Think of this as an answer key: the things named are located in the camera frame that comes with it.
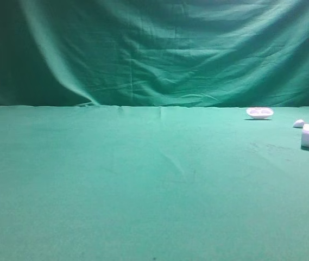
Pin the open white earphone tray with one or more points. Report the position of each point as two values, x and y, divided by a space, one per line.
259 113

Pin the green backdrop cloth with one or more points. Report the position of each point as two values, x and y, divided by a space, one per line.
155 53

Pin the green table cloth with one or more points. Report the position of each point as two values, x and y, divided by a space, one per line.
152 183

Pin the small white earbud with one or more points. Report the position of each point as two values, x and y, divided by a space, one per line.
299 123

